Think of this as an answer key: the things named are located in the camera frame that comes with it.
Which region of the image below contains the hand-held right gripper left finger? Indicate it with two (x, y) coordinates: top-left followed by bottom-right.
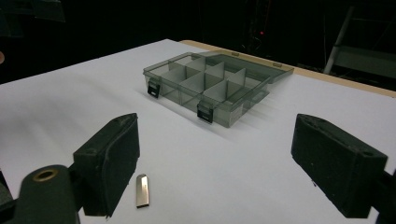
(72, 112), (141, 219)

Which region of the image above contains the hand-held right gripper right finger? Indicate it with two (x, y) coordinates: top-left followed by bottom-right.
(290, 113), (389, 219)

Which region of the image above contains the silver metal flash drive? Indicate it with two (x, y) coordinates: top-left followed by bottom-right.
(135, 173), (150, 209)

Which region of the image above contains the clear grey compartment box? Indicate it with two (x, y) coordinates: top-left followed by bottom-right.
(142, 49), (295, 129)

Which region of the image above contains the grey metal stand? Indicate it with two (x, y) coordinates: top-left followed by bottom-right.
(322, 5), (396, 79)

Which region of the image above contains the dark equipment with red light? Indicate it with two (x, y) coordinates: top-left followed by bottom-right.
(244, 0), (276, 54)

